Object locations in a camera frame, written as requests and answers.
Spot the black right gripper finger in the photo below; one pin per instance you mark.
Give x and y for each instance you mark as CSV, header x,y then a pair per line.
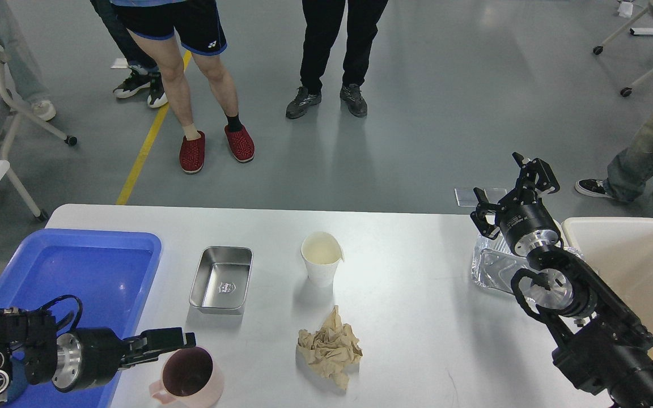
x,y
536,179
479,215

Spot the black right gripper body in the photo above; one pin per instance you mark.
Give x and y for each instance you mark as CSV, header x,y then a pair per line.
x,y
525,223

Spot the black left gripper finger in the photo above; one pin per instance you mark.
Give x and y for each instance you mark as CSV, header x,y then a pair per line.
x,y
160,341
135,357

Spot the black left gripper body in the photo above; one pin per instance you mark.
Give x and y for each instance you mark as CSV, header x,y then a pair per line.
x,y
87,358

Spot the aluminium foil tray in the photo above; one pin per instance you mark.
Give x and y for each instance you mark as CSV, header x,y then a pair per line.
x,y
494,266

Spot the pink mug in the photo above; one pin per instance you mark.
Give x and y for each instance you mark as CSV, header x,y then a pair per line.
x,y
190,376

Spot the stainless steel rectangular tray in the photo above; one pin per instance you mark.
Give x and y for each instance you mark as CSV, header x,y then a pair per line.
x,y
221,281

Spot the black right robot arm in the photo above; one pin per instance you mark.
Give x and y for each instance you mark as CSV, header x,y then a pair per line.
x,y
602,345

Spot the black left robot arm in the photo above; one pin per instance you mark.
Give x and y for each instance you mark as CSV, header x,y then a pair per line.
x,y
35,333

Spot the blue plastic tray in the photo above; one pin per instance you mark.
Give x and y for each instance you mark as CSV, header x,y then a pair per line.
x,y
111,272

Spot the beige plastic bin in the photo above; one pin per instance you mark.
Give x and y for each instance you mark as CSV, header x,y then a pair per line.
x,y
620,250

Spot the white paper cup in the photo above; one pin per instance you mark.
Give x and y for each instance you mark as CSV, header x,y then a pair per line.
x,y
321,254

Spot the crumpled brown paper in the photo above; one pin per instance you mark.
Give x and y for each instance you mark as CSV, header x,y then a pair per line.
x,y
331,349

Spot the person in dark jeans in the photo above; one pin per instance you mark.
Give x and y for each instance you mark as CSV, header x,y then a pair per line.
x,y
144,72

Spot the white paper scrap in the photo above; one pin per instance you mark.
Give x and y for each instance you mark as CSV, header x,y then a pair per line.
x,y
120,63

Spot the person in grey trousers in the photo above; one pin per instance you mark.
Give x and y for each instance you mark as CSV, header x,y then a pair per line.
x,y
23,67

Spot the person in black shorts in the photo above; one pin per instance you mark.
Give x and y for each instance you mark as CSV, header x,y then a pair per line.
x,y
161,29

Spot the grey office chair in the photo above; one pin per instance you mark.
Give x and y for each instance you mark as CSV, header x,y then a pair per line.
x,y
3,90

